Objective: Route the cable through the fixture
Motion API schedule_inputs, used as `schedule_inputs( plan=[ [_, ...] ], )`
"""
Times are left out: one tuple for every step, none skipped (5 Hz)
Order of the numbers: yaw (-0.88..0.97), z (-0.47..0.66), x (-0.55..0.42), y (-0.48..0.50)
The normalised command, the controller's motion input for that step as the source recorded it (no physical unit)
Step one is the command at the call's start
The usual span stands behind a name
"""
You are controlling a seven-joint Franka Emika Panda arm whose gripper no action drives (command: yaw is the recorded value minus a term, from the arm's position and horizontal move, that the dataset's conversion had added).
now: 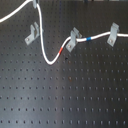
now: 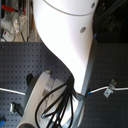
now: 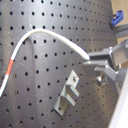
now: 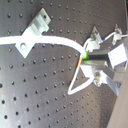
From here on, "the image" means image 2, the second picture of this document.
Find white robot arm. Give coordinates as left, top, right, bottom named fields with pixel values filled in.
left=17, top=0, right=98, bottom=128

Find cluttered shelf items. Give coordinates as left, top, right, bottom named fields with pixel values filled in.
left=0, top=0, right=41, bottom=42

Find blue object at edge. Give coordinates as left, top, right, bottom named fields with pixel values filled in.
left=0, top=117, right=6, bottom=126

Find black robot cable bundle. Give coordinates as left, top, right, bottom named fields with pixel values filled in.
left=34, top=75, right=78, bottom=128

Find metal cable clip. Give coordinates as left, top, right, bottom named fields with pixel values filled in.
left=104, top=79, right=117, bottom=98

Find dark cables background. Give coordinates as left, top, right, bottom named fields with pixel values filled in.
left=93, top=0, right=128, bottom=39

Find black cable connector plug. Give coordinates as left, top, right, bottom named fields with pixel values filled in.
left=10, top=102, right=23, bottom=116

